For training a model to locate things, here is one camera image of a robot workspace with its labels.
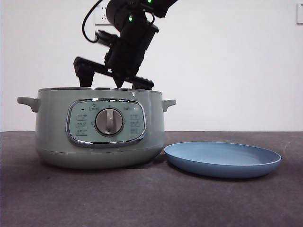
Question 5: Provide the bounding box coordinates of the stainless steel steamer insert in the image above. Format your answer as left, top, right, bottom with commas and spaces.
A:
39, 87, 163, 92

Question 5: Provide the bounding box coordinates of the pale green electric steamer pot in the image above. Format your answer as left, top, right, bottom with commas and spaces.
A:
17, 87, 176, 169

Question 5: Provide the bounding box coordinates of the blue round plate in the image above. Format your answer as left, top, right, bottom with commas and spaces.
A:
164, 141, 282, 179

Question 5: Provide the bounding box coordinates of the white wall socket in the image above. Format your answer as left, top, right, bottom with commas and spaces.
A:
94, 4, 112, 26

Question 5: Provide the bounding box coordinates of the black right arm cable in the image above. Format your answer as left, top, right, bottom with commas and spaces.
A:
81, 0, 101, 44

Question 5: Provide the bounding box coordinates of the white wall switch plate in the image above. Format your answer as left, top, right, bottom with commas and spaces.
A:
296, 4, 303, 25

